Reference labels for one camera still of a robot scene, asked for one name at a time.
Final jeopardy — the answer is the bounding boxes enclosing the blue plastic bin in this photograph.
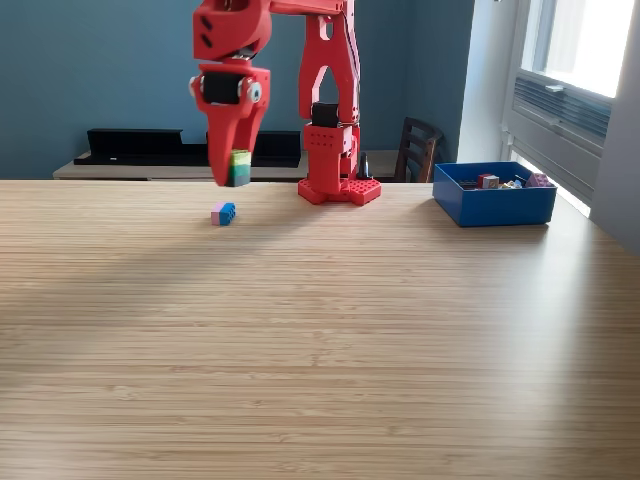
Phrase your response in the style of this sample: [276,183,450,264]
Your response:
[432,160,558,229]

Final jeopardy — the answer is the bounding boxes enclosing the blue pink brick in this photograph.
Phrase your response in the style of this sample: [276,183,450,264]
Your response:
[210,201,238,227]

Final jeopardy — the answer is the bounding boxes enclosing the black shelf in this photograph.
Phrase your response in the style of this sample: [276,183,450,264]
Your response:
[73,128,303,168]

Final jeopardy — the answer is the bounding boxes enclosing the pale wooden sideboard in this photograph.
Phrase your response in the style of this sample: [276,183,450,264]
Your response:
[52,149,404,184]

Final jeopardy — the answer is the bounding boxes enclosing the dark wooden chair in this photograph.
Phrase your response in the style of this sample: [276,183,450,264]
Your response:
[393,116,445,184]

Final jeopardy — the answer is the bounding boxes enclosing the grey window radiator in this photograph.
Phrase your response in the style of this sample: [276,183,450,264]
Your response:
[509,69,614,201]

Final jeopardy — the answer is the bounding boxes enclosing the white framed window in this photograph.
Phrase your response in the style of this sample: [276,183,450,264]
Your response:
[519,0,640,99]

